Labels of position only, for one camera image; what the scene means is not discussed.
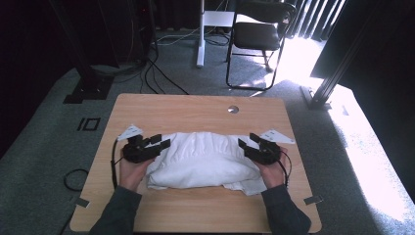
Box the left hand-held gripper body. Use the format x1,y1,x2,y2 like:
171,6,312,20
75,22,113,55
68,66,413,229
116,124,158,165

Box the dark striped curtain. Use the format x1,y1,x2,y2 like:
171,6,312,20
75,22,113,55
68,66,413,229
287,0,347,42

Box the black folding chair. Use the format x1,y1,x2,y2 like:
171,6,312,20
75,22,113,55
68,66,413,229
225,0,298,92

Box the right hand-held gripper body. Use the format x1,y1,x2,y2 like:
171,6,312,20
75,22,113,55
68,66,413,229
245,129,297,165

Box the black floor cables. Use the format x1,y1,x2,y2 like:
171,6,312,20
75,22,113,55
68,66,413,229
139,55,190,96

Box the black cable loop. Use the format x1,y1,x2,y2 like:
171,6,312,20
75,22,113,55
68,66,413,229
63,167,90,192

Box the black metal stand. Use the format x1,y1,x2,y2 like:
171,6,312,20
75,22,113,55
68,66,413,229
48,0,115,105

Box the white dress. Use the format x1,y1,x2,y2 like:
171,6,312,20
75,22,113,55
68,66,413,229
145,131,268,197

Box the left hand-held gripper black cable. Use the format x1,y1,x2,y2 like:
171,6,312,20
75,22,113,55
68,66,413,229
111,138,127,190

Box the right hand-held gripper black cable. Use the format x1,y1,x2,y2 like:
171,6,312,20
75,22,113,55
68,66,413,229
278,150,293,188

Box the white desk leg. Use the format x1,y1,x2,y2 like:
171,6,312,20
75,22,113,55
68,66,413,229
196,0,236,69

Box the white floor cable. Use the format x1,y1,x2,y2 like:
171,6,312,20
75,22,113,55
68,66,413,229
153,27,201,47

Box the person's left hand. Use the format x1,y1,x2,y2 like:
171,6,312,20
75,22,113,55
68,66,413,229
118,159,155,192

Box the aluminium profile stand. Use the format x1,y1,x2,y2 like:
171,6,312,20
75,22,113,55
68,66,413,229
300,0,386,111

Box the person's right hand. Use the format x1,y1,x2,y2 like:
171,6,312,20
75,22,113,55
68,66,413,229
258,147,290,190

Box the hand-held gripper black cable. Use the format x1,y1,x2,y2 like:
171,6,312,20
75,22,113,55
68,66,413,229
278,150,293,188
111,138,127,190

